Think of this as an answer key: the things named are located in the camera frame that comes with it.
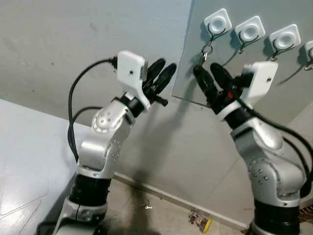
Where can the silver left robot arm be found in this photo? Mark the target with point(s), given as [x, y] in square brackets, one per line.
[98, 147]

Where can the grey wall board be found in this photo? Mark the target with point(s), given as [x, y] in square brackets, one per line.
[288, 83]

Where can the yellow colourful small object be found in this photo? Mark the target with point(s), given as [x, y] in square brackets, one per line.
[203, 223]

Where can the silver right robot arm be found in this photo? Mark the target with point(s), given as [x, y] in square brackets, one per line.
[266, 161]

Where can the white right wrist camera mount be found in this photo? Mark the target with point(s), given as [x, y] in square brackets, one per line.
[261, 78]

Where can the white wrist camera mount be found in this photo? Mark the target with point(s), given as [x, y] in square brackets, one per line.
[261, 78]
[130, 68]

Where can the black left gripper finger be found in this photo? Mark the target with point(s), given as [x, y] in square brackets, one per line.
[155, 68]
[167, 77]

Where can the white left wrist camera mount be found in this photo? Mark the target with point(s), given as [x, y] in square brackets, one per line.
[130, 68]

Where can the white table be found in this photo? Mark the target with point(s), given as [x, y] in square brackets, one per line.
[24, 156]

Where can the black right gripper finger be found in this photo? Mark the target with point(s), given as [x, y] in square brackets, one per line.
[204, 81]
[222, 77]

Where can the small silver key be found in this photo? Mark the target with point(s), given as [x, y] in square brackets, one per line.
[146, 206]

